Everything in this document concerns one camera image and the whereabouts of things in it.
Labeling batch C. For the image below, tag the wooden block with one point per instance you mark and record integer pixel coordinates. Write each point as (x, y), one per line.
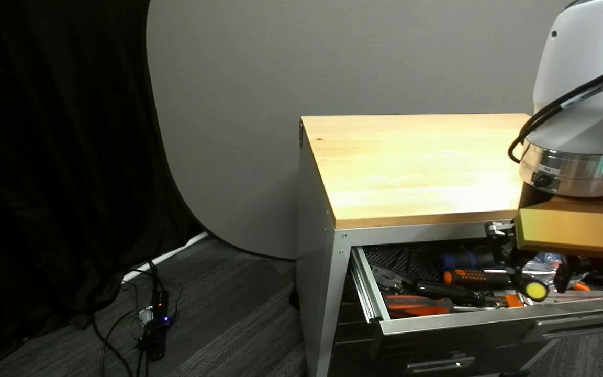
(574, 224)

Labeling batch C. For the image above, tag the steel tool cabinet wooden top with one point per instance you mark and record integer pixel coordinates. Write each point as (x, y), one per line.
(413, 168)

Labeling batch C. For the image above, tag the clear plastic package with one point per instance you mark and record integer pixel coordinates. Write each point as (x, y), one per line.
(543, 263)

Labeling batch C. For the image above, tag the gray rounded partition panel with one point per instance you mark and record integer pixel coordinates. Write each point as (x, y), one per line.
(330, 63)

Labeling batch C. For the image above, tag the black power strip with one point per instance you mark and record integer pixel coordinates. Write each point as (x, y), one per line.
(156, 322)

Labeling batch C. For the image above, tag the stubby black yellow screwdriver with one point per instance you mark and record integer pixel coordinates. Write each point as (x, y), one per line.
(536, 289)

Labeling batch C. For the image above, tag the black orange screwdriver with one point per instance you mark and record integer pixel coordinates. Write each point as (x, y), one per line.
(470, 275)

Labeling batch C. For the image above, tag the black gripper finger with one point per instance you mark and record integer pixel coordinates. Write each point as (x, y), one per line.
(565, 275)

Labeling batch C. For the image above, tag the black curtain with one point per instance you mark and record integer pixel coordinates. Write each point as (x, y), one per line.
(52, 152)

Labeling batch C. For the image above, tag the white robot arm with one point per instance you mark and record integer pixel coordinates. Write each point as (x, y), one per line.
(586, 84)

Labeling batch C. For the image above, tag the steel cabinet drawer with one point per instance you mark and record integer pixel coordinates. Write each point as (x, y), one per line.
(470, 320)

